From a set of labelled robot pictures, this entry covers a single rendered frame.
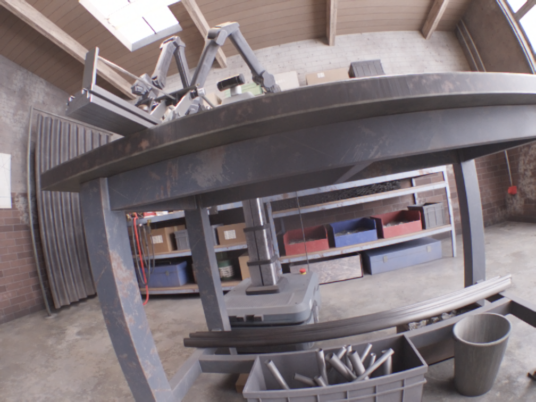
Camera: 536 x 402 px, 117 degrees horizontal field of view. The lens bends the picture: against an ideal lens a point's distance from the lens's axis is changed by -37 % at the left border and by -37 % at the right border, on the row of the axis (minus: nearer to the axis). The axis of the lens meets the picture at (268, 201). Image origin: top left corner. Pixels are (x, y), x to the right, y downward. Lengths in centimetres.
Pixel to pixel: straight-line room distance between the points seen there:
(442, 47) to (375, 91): 368
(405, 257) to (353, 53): 246
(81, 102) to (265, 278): 124
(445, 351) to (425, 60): 337
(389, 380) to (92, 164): 84
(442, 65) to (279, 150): 356
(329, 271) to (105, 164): 198
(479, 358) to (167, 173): 95
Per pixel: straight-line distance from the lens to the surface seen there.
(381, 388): 75
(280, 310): 121
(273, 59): 344
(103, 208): 64
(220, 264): 247
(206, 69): 124
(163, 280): 269
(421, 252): 245
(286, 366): 90
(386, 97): 45
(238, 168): 49
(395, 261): 237
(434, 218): 245
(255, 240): 142
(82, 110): 42
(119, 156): 53
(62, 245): 314
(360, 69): 307
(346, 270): 227
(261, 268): 142
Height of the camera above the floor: 70
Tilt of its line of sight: 2 degrees up
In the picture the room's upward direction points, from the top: 10 degrees counter-clockwise
